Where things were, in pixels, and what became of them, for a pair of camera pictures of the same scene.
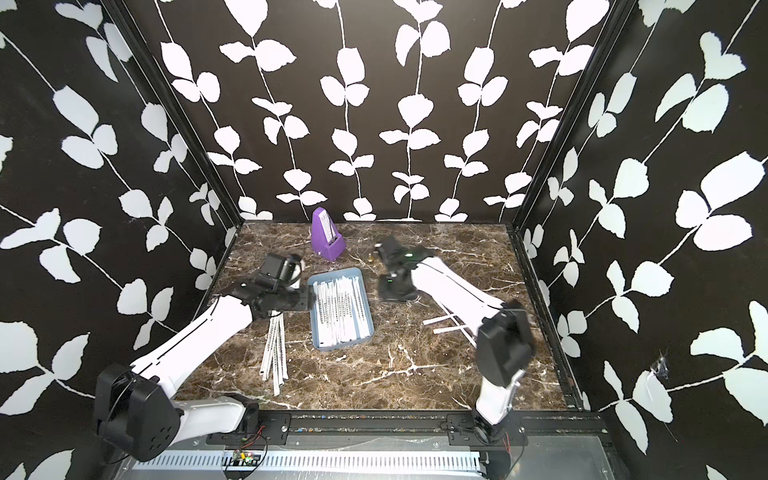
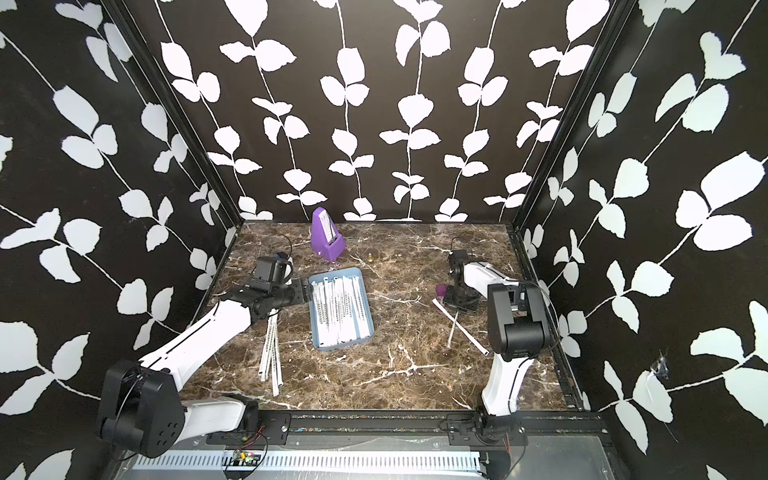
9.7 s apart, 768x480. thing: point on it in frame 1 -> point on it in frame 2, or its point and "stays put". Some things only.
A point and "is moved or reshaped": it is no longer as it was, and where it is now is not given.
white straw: x=363 y=326 stays put
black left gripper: x=305 y=299 stays put
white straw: x=441 y=330 is moved or reshaped
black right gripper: x=383 y=290 -> x=470 y=306
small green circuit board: x=245 y=458 stays put
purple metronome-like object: x=326 y=240 stays put
